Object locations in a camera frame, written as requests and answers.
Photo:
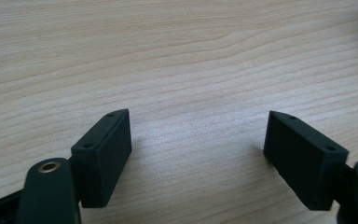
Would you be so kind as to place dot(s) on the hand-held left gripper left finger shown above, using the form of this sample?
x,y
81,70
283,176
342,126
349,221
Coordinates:
x,y
105,161

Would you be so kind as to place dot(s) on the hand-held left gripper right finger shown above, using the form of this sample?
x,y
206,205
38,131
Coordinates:
x,y
304,165

